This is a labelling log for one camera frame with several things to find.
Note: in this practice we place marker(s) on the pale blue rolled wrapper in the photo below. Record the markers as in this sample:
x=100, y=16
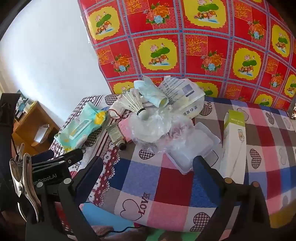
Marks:
x=150, y=91

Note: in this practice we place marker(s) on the clear plastic tray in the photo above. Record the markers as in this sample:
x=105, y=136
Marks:
x=196, y=148

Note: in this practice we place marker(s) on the teal wet wipes pack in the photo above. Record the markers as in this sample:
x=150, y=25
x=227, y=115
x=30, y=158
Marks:
x=78, y=129

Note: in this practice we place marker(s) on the white sock red trim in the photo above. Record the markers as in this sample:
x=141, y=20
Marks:
x=118, y=107

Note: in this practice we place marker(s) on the teal round object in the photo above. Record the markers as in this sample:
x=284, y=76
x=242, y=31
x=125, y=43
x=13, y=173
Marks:
x=23, y=105

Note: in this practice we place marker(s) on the white shuttlecock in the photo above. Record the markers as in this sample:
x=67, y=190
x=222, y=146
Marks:
x=134, y=102

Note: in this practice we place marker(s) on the foam puzzle floor mat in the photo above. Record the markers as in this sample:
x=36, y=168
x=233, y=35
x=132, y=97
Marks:
x=92, y=215

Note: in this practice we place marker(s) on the plastic-wrapped white paper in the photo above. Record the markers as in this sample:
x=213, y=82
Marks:
x=42, y=136

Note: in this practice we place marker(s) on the metal spring clip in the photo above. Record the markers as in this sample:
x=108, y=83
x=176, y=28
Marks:
x=23, y=183
x=20, y=149

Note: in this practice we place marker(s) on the pink patterned cloth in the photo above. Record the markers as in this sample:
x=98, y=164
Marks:
x=126, y=132

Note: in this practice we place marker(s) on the white printed plastic bag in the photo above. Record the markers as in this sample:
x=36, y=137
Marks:
x=182, y=92

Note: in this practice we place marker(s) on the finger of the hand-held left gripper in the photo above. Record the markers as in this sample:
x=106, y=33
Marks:
x=71, y=156
x=42, y=155

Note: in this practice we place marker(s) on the wooden cabinet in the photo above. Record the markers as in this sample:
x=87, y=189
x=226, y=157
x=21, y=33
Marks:
x=25, y=125

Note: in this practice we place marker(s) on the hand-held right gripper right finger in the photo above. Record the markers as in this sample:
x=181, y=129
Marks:
x=201, y=169

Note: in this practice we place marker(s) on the white and green box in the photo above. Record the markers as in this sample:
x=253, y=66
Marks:
x=233, y=139

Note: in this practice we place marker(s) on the clear plastic bag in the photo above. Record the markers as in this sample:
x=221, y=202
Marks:
x=155, y=127

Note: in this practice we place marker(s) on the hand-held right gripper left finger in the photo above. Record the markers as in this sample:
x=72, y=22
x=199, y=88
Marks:
x=92, y=171

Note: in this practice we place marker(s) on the small cream tube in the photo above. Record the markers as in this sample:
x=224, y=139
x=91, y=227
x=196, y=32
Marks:
x=115, y=136

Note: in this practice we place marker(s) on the checkered heart bed sheet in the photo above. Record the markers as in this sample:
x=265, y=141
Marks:
x=161, y=180

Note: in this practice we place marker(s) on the red floral printed cloth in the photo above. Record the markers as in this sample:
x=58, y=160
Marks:
x=208, y=34

